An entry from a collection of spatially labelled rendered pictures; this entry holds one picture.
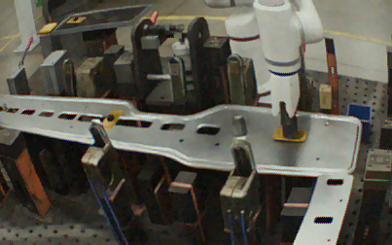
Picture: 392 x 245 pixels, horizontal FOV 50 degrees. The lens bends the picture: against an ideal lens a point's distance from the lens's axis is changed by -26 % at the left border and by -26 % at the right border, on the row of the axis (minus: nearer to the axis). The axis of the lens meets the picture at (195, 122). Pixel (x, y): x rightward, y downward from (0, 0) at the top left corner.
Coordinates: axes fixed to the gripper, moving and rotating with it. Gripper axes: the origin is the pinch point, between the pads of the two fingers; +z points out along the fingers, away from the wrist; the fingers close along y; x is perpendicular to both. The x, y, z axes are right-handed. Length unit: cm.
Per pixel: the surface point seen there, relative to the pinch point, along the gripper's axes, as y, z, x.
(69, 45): -203, 86, -234
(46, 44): -30, -6, -95
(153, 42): -15.6, -11.2, -38.7
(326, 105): -10.8, 0.6, 8.2
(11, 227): 31, 33, -90
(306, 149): 4.0, 3.0, 5.3
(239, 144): 18.2, -8.4, -5.4
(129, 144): 8.1, 3.3, -36.7
